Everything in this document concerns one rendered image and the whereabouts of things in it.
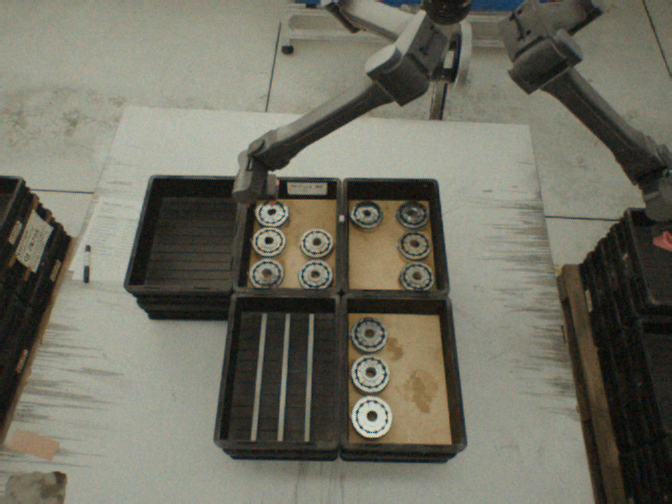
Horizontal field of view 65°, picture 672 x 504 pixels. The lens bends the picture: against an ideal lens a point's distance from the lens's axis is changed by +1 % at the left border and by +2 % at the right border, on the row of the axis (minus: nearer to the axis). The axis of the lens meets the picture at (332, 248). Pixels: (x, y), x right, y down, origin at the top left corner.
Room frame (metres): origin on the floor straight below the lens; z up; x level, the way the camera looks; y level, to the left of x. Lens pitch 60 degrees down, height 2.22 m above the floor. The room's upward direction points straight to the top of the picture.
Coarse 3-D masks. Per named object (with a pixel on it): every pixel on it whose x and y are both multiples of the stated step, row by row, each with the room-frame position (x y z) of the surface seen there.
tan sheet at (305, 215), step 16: (256, 208) 0.96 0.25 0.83; (288, 208) 0.96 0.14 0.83; (304, 208) 0.96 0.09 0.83; (320, 208) 0.96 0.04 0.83; (256, 224) 0.89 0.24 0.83; (288, 224) 0.89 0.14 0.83; (304, 224) 0.89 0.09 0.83; (320, 224) 0.89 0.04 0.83; (288, 240) 0.83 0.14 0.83; (256, 256) 0.78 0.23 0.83; (288, 256) 0.78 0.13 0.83; (288, 272) 0.72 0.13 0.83
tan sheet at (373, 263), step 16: (384, 208) 0.96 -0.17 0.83; (384, 224) 0.90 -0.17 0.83; (352, 240) 0.84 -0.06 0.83; (368, 240) 0.84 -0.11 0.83; (384, 240) 0.84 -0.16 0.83; (352, 256) 0.78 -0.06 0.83; (368, 256) 0.78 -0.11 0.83; (384, 256) 0.78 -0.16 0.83; (432, 256) 0.78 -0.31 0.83; (352, 272) 0.72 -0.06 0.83; (368, 272) 0.72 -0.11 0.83; (384, 272) 0.72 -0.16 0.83; (368, 288) 0.67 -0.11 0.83; (384, 288) 0.67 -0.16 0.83; (400, 288) 0.67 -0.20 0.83; (432, 288) 0.67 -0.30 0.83
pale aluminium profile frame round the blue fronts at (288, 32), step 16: (288, 0) 2.81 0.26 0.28; (288, 16) 2.71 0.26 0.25; (480, 16) 2.64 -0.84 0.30; (496, 16) 2.64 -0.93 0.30; (288, 32) 2.71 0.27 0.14; (304, 32) 2.72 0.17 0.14; (320, 32) 2.72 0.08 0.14; (336, 32) 2.72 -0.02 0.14; (368, 32) 2.72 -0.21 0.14; (288, 48) 2.72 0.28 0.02
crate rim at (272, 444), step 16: (336, 304) 0.57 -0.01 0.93; (336, 320) 0.53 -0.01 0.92; (336, 336) 0.48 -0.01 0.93; (224, 352) 0.44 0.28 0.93; (336, 352) 0.44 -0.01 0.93; (224, 368) 0.40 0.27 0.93; (336, 368) 0.40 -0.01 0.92; (224, 384) 0.36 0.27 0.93; (336, 384) 0.36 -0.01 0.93; (336, 400) 0.32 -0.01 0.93; (336, 416) 0.28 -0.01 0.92; (336, 432) 0.24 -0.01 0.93; (240, 448) 0.21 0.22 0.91; (256, 448) 0.21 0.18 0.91; (272, 448) 0.21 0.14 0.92; (288, 448) 0.21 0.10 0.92; (304, 448) 0.21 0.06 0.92; (320, 448) 0.21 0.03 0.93; (336, 448) 0.21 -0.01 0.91
